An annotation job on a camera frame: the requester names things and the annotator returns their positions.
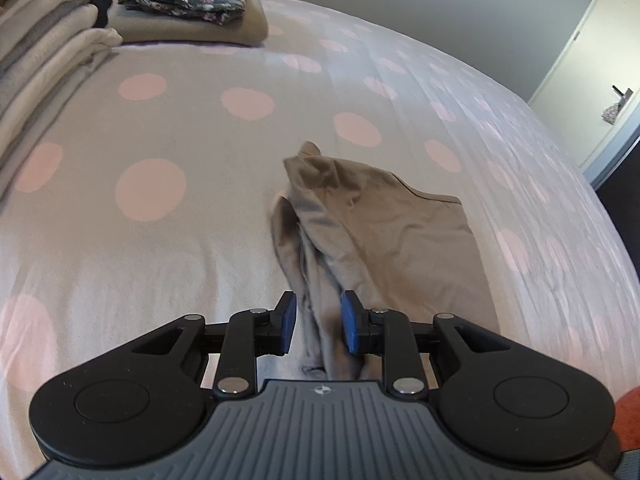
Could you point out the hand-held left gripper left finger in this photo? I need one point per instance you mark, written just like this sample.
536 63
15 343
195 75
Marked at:
287 322

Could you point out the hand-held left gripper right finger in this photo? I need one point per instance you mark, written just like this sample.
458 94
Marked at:
350 325

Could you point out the tan garment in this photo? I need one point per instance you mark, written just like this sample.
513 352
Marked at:
390 240

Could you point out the pink polka dot bedsheet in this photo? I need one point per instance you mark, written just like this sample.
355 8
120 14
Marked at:
200 125

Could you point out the orange cloth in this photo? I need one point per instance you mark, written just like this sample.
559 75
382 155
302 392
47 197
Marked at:
629 420

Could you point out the beige folded blanket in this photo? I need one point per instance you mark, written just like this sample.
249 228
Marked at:
200 30

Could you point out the patterned hanging pouch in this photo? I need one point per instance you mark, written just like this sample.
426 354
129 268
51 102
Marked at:
611 111

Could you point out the white door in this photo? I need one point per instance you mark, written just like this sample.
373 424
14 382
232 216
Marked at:
585 60

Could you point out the navy blue cloth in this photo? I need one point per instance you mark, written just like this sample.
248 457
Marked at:
102 7

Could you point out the cream folded garment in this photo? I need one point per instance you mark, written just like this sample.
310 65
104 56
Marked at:
65 27

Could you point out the grey folded garment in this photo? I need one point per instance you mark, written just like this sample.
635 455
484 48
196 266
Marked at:
40 21

